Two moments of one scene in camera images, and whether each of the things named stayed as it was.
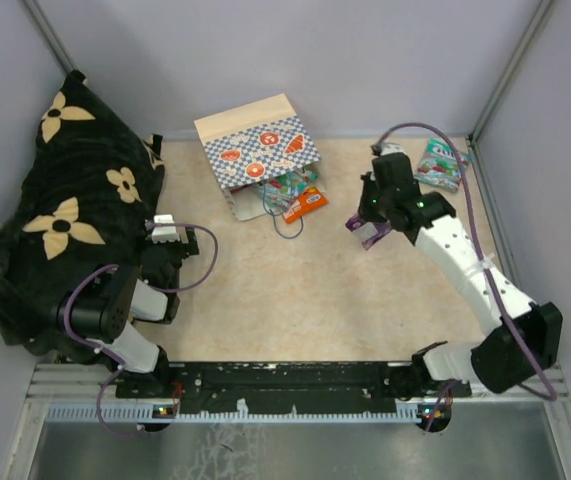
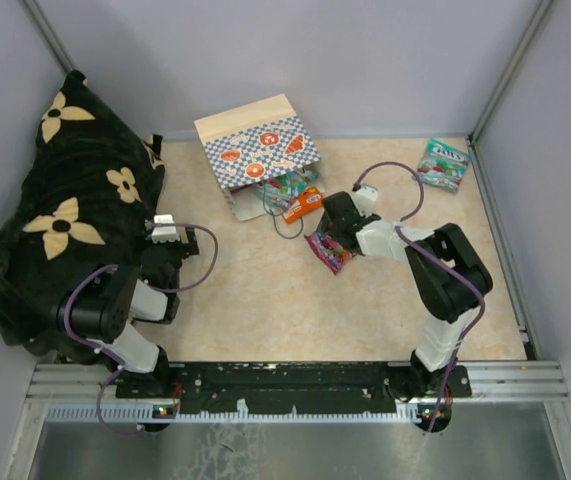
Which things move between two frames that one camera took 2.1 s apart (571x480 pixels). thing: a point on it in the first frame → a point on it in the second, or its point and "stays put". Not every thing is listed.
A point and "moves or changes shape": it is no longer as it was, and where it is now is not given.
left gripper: x=186 y=248 stays put
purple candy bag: x=367 y=232 moves or changes shape
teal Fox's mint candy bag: x=438 y=165 stays put
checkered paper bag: x=252 y=143 stays put
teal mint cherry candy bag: x=280 y=194 stays put
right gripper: x=364 y=209 → x=324 y=223
